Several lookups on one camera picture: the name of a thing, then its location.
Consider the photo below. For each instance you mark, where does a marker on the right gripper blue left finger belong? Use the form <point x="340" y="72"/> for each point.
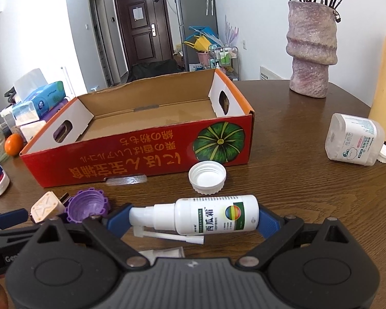
<point x="107" y="232"/>

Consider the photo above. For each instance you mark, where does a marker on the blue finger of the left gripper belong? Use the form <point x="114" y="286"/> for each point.
<point x="13" y="218"/>

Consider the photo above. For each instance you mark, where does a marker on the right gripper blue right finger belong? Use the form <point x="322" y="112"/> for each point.
<point x="280" y="234"/>

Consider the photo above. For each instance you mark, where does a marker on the purple gear lid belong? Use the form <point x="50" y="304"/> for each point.
<point x="91" y="202"/>

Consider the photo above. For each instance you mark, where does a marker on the beige cube adapter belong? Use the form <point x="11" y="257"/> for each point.
<point x="48" y="206"/>

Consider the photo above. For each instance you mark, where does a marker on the white spray bottle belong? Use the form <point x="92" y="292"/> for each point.
<point x="191" y="219"/>

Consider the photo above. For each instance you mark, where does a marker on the orange fruit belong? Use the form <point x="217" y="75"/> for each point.
<point x="14" y="144"/>

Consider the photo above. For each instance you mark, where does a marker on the white bottle cap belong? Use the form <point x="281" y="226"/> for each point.
<point x="207" y="177"/>

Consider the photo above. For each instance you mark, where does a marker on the purple tissue pack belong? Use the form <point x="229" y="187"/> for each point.
<point x="30" y="130"/>

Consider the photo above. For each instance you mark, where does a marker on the blue tissue pack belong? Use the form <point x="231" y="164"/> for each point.
<point x="37" y="97"/>

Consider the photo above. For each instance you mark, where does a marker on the white pill bottle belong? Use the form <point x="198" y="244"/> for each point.
<point x="355" y="140"/>

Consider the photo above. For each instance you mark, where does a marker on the red cardboard box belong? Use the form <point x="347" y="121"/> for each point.
<point x="152" y="126"/>

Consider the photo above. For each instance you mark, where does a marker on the pink textured vase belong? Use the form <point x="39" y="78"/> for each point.
<point x="312" y="43"/>

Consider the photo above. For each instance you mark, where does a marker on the dark brown door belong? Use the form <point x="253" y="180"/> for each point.
<point x="145" y="30"/>

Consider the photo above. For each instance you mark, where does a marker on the grey refrigerator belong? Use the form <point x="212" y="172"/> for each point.
<point x="192" y="13"/>

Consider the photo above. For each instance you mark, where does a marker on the metal wire rack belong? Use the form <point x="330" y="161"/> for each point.
<point x="226" y="59"/>

